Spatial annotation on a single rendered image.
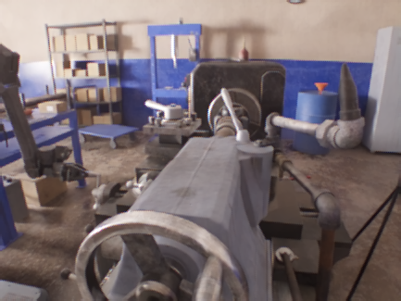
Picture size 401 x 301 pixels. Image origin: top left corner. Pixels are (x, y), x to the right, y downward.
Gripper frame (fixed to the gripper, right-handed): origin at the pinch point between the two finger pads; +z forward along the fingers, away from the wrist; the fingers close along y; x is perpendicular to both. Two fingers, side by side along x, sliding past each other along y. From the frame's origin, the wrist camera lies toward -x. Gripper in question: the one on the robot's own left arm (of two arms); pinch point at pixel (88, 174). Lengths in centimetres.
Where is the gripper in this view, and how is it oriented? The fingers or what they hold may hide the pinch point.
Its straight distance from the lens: 114.5
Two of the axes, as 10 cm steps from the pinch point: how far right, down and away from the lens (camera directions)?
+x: -0.6, 10.0, 0.4
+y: 1.9, -0.2, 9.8
